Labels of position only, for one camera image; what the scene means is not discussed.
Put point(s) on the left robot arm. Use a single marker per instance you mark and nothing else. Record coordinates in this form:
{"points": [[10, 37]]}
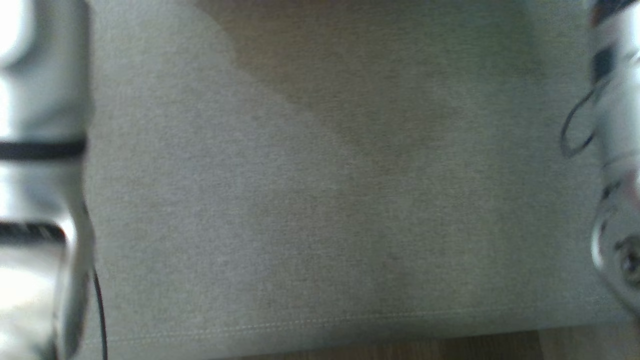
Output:
{"points": [[40, 100]]}

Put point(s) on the grey sofa seat cushion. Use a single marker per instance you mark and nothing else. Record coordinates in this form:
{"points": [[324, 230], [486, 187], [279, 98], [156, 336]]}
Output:
{"points": [[300, 200]]}

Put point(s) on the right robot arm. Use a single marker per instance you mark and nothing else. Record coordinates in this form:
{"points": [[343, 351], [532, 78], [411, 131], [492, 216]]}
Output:
{"points": [[620, 125]]}

